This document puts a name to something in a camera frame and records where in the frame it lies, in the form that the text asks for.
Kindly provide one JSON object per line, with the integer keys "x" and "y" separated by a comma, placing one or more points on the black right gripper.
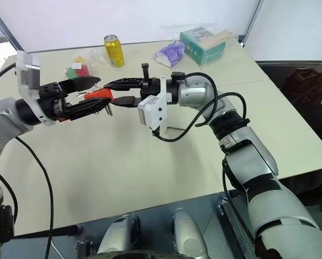
{"x": 150, "y": 87}

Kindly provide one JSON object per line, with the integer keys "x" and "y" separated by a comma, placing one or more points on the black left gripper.
{"x": 49, "y": 100}

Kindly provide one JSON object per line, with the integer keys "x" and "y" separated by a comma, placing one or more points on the small silver hex key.
{"x": 81, "y": 94}

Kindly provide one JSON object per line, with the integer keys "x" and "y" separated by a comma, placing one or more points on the red hex key holder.
{"x": 100, "y": 94}

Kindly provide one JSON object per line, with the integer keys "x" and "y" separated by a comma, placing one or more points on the large silver hex key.
{"x": 109, "y": 109}

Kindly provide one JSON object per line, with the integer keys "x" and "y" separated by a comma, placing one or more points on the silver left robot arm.
{"x": 1, "y": 116}

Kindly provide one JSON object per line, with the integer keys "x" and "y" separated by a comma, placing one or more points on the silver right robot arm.
{"x": 257, "y": 162}

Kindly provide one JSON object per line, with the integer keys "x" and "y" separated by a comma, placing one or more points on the red block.
{"x": 83, "y": 71}

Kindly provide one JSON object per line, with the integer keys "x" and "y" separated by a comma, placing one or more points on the green block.
{"x": 71, "y": 73}

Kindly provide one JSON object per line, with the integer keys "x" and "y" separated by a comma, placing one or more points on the yellow block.
{"x": 78, "y": 58}

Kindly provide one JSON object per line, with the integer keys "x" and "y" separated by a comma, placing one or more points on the clear bag of blocks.
{"x": 94, "y": 58}

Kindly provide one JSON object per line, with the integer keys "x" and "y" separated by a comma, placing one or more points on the yellow drink can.
{"x": 114, "y": 51}

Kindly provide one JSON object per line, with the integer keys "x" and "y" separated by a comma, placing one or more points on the purple tissue pack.
{"x": 171, "y": 55}

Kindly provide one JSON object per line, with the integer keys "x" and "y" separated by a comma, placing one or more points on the green tissue box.
{"x": 201, "y": 48}

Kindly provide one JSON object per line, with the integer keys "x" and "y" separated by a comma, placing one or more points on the black rod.
{"x": 50, "y": 233}

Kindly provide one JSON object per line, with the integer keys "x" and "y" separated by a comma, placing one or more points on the silver left robot thigh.
{"x": 119, "y": 234}

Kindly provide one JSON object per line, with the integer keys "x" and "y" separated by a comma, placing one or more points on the silver robot thigh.
{"x": 119, "y": 234}
{"x": 189, "y": 234}

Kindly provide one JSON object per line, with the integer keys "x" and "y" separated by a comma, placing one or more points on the silver right robot thigh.
{"x": 189, "y": 234}

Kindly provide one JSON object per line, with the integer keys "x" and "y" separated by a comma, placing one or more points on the black bag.
{"x": 303, "y": 81}

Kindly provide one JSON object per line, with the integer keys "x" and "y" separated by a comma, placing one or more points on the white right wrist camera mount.
{"x": 156, "y": 108}

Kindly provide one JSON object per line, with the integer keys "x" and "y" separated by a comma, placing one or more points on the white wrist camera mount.
{"x": 156, "y": 108}
{"x": 24, "y": 76}

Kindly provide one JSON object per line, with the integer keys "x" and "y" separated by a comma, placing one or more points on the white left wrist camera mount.
{"x": 24, "y": 76}

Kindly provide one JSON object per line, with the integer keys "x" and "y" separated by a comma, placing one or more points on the dark metal frame post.
{"x": 251, "y": 19}
{"x": 4, "y": 25}

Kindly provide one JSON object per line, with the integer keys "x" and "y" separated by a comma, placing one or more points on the grey metal bracket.
{"x": 235, "y": 224}

